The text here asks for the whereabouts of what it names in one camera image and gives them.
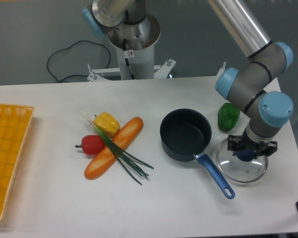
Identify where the green spring onion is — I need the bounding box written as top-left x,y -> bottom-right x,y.
77,105 -> 155,186

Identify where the yellow bell pepper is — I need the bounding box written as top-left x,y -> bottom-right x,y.
93,112 -> 120,138

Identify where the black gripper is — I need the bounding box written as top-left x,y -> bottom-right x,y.
227,135 -> 278,157

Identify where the green bell pepper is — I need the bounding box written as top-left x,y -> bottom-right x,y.
218,103 -> 240,132

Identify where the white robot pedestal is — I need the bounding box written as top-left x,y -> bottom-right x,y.
107,13 -> 160,80

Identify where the glass lid blue knob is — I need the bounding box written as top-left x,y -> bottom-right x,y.
216,139 -> 268,183

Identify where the dark saucepan blue handle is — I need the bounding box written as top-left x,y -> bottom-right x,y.
159,109 -> 235,199

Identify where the white pedestal base frame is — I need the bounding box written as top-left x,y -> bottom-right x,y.
87,59 -> 227,82

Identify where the black cable on floor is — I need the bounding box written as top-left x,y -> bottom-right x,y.
47,40 -> 111,83

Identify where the yellow woven basket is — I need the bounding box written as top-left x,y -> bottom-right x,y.
0,104 -> 35,221

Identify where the orange baguette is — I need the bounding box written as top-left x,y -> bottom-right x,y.
83,116 -> 144,180

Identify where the red bell pepper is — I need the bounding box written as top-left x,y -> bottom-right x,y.
75,135 -> 105,155

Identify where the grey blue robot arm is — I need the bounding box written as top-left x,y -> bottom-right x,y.
82,0 -> 294,161

